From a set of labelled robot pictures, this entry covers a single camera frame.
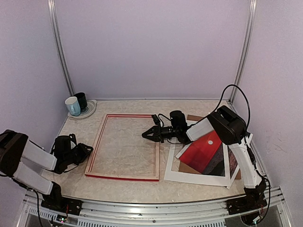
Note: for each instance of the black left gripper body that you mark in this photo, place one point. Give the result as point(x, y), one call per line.
point(71, 158)

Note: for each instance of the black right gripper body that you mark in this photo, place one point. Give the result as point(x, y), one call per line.
point(168, 133)

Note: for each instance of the red wooden picture frame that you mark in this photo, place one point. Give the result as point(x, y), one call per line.
point(156, 160)

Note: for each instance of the white photo mat border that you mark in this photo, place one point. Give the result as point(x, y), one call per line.
point(171, 171)

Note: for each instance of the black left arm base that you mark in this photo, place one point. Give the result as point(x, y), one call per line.
point(68, 206)

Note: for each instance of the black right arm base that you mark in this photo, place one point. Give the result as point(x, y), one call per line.
point(253, 199)

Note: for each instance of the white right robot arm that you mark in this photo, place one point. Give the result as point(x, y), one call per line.
point(221, 127)

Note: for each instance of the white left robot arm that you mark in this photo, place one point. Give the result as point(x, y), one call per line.
point(16, 149)

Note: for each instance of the red and black photo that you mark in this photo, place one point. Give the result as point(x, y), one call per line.
point(212, 158)

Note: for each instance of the brown cardboard backing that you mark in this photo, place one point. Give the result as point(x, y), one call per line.
point(187, 169)

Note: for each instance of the light blue mug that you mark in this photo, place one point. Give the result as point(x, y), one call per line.
point(73, 106)

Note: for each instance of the white round plate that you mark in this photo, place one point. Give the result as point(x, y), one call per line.
point(90, 109)

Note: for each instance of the dark green mug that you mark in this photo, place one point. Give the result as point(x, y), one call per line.
point(81, 97)

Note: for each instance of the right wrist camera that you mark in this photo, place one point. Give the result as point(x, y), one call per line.
point(157, 120)

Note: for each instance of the aluminium front rail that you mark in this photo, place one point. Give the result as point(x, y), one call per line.
point(209, 213)

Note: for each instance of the left aluminium corner post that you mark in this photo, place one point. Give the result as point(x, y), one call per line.
point(59, 46)

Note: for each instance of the aluminium corner post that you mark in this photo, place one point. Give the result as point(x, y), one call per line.
point(59, 46)
point(246, 43)

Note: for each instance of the right aluminium corner post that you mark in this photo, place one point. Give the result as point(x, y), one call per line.
point(246, 43)

